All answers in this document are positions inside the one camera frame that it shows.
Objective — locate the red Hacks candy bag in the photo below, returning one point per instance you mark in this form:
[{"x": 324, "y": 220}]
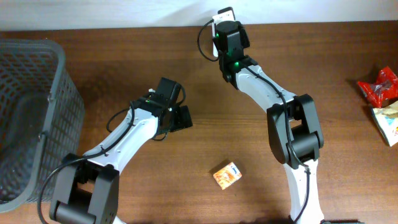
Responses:
[{"x": 384, "y": 88}]

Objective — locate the cream wet wipes pack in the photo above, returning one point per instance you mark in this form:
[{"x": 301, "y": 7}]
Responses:
[{"x": 386, "y": 120}]

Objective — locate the grey plastic lattice basket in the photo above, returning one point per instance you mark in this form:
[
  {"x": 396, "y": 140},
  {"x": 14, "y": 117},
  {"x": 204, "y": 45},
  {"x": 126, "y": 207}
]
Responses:
[{"x": 42, "y": 116}]

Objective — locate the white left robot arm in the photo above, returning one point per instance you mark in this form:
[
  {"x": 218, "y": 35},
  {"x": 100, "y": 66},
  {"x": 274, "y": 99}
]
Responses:
[{"x": 87, "y": 187}]

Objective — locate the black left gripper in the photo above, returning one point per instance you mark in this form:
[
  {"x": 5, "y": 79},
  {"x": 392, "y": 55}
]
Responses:
[{"x": 182, "y": 117}]

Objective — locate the white barcode scanner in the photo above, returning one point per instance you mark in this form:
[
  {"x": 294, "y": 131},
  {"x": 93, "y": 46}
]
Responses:
[{"x": 232, "y": 39}]

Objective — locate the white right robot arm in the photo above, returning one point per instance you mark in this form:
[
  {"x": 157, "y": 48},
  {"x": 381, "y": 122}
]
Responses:
[{"x": 294, "y": 132}]

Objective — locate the orange tissue pack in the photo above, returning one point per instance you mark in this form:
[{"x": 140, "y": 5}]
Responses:
[{"x": 227, "y": 176}]

